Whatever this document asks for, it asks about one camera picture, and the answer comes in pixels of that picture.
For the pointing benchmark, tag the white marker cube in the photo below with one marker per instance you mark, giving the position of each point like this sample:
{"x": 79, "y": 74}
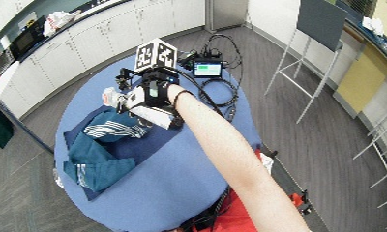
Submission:
{"x": 156, "y": 54}

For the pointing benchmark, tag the black wristband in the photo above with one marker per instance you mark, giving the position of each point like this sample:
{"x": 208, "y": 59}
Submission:
{"x": 177, "y": 96}

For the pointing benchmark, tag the white cabinet row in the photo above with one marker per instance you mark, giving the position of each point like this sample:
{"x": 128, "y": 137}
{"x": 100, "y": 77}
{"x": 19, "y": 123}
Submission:
{"x": 99, "y": 35}

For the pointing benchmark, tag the small black screen device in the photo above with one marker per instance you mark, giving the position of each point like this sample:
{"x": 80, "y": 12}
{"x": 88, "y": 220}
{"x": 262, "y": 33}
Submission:
{"x": 207, "y": 68}

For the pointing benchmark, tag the dark blue mat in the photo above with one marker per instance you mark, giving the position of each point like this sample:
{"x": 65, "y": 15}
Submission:
{"x": 145, "y": 145}

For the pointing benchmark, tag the teal striped garment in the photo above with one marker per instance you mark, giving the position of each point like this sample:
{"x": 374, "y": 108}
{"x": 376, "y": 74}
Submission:
{"x": 103, "y": 151}

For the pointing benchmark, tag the white plastic bag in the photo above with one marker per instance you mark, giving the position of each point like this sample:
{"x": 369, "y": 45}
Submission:
{"x": 57, "y": 22}

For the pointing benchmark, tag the black microwave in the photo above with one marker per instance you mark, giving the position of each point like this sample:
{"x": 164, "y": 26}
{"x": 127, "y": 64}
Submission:
{"x": 24, "y": 40}

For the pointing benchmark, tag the small white object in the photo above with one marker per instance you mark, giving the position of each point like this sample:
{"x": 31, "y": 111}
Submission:
{"x": 266, "y": 162}

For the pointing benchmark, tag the person's red clothing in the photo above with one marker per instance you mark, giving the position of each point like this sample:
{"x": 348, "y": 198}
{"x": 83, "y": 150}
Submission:
{"x": 227, "y": 216}

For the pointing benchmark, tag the grey board on white stand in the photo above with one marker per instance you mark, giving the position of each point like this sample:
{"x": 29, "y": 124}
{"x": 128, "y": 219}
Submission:
{"x": 320, "y": 24}

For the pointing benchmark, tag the yellow and white counter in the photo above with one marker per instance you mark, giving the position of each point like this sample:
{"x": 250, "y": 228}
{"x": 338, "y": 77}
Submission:
{"x": 365, "y": 77}

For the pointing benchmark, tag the black device with red part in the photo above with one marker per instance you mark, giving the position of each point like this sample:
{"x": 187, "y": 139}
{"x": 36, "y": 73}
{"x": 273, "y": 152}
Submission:
{"x": 304, "y": 201}

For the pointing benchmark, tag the crumpled white cloth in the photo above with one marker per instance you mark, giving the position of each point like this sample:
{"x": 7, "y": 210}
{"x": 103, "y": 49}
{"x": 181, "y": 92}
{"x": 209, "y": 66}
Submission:
{"x": 372, "y": 25}

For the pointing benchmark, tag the white chair frames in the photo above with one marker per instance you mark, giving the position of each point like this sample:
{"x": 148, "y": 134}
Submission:
{"x": 380, "y": 151}

